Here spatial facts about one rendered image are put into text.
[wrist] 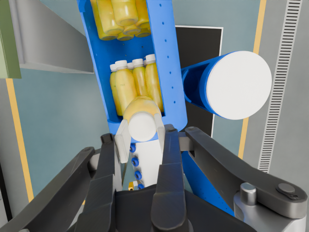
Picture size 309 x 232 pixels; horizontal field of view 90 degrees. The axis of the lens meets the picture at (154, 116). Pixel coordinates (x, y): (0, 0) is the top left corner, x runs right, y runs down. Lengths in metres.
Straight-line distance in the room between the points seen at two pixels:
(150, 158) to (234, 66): 0.56
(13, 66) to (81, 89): 1.05
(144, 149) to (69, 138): 1.26
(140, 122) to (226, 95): 0.54
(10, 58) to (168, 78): 0.57
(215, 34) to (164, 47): 1.27
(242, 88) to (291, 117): 1.74
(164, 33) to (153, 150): 0.54
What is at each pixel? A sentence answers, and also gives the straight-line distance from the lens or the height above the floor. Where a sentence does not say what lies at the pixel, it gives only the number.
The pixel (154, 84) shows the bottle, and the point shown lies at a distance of 0.51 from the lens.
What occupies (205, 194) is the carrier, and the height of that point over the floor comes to 0.79.
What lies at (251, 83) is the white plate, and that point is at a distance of 0.76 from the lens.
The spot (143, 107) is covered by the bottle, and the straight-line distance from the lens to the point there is 0.24.
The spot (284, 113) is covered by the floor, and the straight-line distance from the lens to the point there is 2.36.
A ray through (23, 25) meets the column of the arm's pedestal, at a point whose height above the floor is 0.92.
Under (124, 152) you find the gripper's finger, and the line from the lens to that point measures 0.16.
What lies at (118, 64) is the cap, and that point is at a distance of 0.55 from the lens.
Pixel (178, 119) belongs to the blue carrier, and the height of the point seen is 1.20.
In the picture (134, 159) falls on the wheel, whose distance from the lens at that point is 0.77.
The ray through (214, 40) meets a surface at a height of 0.15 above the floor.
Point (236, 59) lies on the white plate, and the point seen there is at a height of 1.04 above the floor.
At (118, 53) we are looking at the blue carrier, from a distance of 0.69.
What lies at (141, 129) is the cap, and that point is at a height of 1.45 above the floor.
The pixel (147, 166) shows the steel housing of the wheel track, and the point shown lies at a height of 0.93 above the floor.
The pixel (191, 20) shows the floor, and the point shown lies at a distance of 1.82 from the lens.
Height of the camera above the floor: 1.65
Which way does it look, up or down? 77 degrees down
